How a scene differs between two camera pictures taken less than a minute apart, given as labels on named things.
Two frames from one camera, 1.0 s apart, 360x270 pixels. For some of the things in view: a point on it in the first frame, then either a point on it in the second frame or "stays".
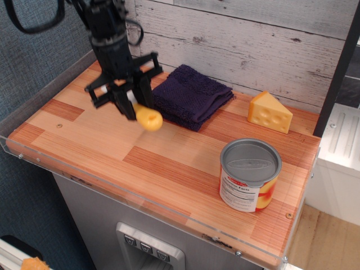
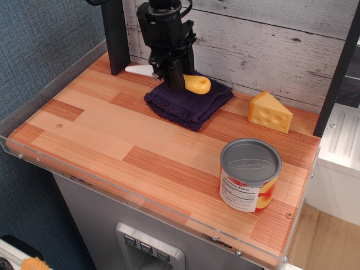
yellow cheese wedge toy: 265,111 stays
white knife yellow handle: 147,119 → 194,84
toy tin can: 248,169 stays
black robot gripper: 121,73 → 170,41
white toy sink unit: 334,186 stays
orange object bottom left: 34,263 stays
